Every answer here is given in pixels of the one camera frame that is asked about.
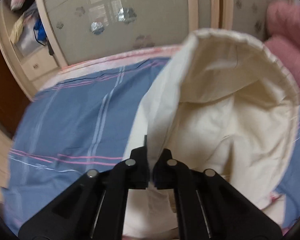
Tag pink and white hooded jacket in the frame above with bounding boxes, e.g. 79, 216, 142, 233
124, 29, 300, 225

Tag blue plaid bed sheet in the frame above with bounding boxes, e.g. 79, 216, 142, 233
0, 56, 300, 235

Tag brown wooden door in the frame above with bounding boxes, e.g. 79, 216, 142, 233
0, 50, 30, 137

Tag open wardrobe shelf unit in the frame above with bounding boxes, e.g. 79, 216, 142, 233
0, 0, 68, 99

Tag blue garment in wardrobe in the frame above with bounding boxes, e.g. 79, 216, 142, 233
33, 18, 46, 46

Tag clear plastic storage box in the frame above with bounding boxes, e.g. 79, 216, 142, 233
16, 22, 42, 57

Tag frosted glass wardrobe door left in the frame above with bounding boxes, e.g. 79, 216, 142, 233
31, 0, 221, 67

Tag frosted glass wardrobe door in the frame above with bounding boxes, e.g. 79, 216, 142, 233
31, 0, 221, 67
219, 0, 293, 41

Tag beige cloth bag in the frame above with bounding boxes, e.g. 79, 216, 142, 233
10, 15, 24, 44

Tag pink rolled quilt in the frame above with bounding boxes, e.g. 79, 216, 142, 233
264, 1, 300, 88

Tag frosted glass wardrobe door right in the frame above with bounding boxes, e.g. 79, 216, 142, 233
219, 0, 293, 41

